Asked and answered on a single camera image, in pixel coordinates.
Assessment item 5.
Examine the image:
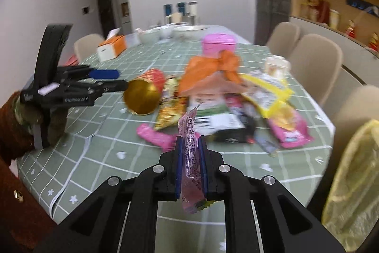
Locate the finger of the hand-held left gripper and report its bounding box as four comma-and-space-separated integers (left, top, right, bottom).
58, 66, 120, 82
60, 80, 130, 100

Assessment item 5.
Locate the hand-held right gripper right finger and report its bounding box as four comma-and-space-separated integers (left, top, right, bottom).
198, 136, 347, 253

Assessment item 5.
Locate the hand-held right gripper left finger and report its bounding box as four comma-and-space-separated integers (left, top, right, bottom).
34, 136, 182, 253

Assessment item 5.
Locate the red can with gold base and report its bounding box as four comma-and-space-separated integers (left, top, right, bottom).
123, 69, 166, 115

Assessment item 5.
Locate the pink transparent wrapper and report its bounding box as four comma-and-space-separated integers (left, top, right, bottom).
178, 104, 215, 215

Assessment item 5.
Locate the white green milk carton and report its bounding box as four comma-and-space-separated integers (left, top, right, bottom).
188, 91, 243, 135

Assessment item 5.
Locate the yellow bag lined trash bin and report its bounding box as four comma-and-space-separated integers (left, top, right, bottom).
321, 120, 379, 252

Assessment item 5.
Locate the person's left forearm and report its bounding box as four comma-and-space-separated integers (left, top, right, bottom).
0, 91, 35, 167

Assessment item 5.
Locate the person's left hand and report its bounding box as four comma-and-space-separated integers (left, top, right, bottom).
13, 93, 69, 145

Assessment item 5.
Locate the orange white tissue box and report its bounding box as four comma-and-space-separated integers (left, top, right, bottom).
97, 28, 127, 62

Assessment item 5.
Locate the magenta wrapper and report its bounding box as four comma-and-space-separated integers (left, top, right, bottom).
136, 123, 178, 152

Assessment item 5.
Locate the gold snack packet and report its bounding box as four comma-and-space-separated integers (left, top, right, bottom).
154, 78, 188, 131

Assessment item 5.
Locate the small white bowl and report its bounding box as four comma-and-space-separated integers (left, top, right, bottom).
139, 28, 162, 44

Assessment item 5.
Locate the grey foil wrapper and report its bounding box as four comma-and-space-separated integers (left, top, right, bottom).
253, 133, 280, 156

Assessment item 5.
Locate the dark doorway door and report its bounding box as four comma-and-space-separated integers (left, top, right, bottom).
95, 0, 115, 38

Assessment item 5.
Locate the green checked tablecloth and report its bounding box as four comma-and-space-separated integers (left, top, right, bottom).
16, 25, 336, 225

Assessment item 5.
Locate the orange plastic bag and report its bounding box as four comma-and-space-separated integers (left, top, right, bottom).
178, 51, 246, 97

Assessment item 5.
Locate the large white bowl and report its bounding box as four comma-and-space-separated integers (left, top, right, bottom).
172, 25, 210, 41

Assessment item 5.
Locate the pink wrapper with blue print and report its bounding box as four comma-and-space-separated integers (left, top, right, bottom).
266, 106, 314, 150

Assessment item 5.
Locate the yellow wrapper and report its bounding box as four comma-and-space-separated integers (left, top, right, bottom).
241, 72, 293, 119

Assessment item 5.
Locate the pink box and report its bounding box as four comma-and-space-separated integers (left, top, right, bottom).
202, 33, 238, 58

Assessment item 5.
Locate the white toy container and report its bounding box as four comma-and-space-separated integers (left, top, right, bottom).
264, 56, 291, 78

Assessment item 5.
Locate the person's brown coat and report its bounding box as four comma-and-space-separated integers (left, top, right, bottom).
0, 156, 63, 253

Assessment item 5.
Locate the white sideboard cabinet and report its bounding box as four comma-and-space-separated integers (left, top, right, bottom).
289, 16, 379, 89

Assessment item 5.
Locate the gold red figurine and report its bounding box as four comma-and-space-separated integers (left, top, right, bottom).
301, 0, 319, 19

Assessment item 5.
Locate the dark red cloth item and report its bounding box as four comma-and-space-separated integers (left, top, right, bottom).
318, 1, 330, 25

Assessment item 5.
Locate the cream cup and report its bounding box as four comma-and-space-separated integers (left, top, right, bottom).
329, 10, 340, 30

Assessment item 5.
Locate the small red figurine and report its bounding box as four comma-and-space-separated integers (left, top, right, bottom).
368, 33, 379, 52
345, 20, 356, 38

